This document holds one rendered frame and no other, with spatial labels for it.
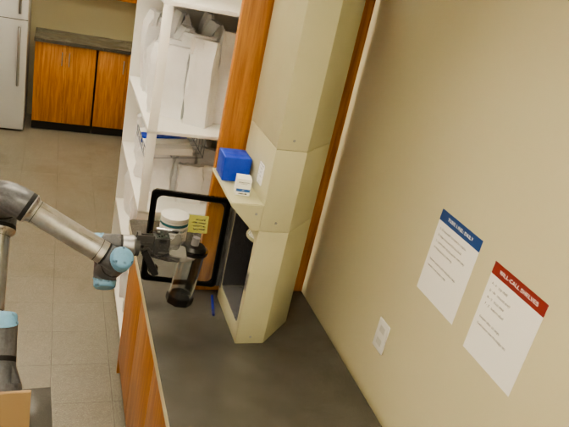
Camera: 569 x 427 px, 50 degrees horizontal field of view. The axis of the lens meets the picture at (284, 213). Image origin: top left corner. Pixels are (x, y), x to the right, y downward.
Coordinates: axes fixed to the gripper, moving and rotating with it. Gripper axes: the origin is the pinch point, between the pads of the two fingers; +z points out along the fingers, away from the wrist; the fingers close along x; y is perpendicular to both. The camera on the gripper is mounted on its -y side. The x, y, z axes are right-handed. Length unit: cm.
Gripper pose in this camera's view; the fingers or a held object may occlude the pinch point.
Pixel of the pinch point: (190, 253)
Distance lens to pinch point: 226.7
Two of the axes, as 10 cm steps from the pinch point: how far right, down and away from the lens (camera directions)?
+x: -3.0, -4.3, 8.5
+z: 9.3, 0.8, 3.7
